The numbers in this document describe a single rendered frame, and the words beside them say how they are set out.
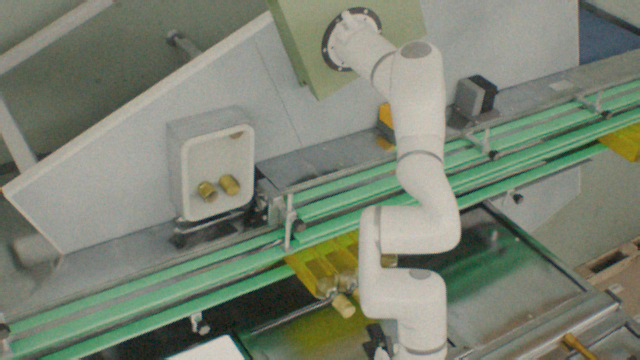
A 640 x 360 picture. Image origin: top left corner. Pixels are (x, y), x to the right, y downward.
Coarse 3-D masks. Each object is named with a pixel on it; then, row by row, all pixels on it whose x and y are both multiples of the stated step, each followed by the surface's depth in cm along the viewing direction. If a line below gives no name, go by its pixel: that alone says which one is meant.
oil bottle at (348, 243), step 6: (342, 234) 178; (348, 234) 178; (354, 234) 178; (336, 240) 176; (342, 240) 176; (348, 240) 176; (354, 240) 176; (342, 246) 174; (348, 246) 174; (354, 246) 175; (348, 252) 173; (354, 252) 173; (354, 258) 171
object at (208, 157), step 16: (240, 128) 157; (192, 144) 152; (208, 144) 164; (224, 144) 167; (240, 144) 165; (192, 160) 164; (208, 160) 167; (224, 160) 169; (240, 160) 167; (192, 176) 166; (208, 176) 169; (240, 176) 170; (192, 192) 169; (224, 192) 172; (240, 192) 172; (192, 208) 166; (208, 208) 167; (224, 208) 168
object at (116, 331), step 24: (600, 144) 232; (528, 168) 218; (552, 168) 219; (456, 192) 206; (480, 192) 206; (264, 264) 176; (216, 288) 169; (240, 288) 169; (144, 312) 161; (168, 312) 161; (192, 312) 162; (72, 336) 154; (96, 336) 154; (120, 336) 155
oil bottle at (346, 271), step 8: (328, 240) 176; (320, 248) 173; (328, 248) 174; (336, 248) 174; (328, 256) 171; (336, 256) 172; (344, 256) 172; (328, 264) 170; (336, 264) 170; (344, 264) 170; (352, 264) 170; (336, 272) 168; (344, 272) 168; (352, 272) 168; (344, 280) 167; (352, 280) 168; (344, 288) 168
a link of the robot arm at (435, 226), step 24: (408, 168) 125; (432, 168) 124; (408, 192) 127; (432, 192) 121; (384, 216) 124; (408, 216) 123; (432, 216) 122; (456, 216) 122; (384, 240) 124; (408, 240) 123; (432, 240) 122; (456, 240) 123
